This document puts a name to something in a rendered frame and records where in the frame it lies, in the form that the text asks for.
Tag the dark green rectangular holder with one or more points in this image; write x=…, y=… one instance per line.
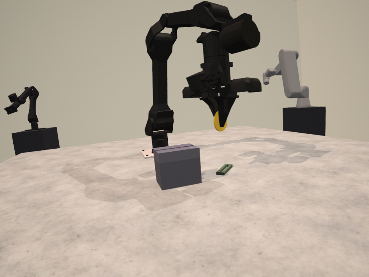
x=224, y=169

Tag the gold coin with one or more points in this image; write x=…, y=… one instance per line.
x=216, y=123

